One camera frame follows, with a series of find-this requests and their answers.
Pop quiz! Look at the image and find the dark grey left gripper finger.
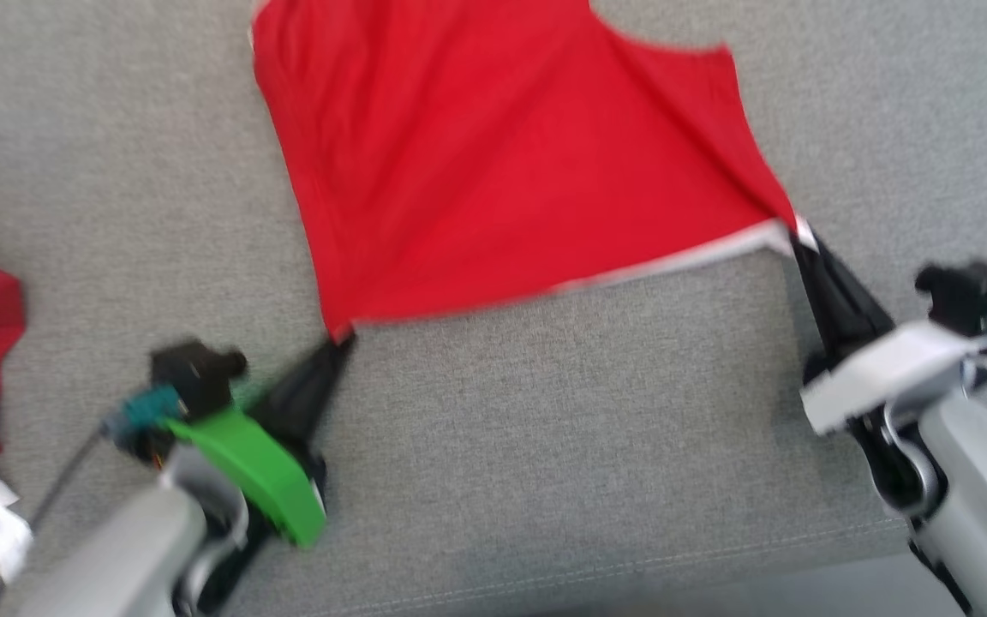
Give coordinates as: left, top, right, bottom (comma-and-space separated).
275, 338, 353, 459
249, 336, 349, 434

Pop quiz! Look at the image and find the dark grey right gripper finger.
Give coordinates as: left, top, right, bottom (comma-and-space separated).
806, 227, 895, 344
792, 236, 854, 369

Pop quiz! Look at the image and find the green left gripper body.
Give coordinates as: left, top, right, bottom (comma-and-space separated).
164, 407, 327, 545

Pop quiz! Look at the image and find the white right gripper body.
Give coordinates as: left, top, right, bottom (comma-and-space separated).
802, 324, 987, 436

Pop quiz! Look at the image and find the plain red garment white hem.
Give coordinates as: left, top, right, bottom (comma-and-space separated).
251, 0, 820, 344

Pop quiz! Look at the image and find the grey fabric sofa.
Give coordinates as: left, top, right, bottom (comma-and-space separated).
0, 0, 987, 617

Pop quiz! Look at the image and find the black left cable teal connector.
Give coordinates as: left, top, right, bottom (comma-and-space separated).
0, 386, 182, 617

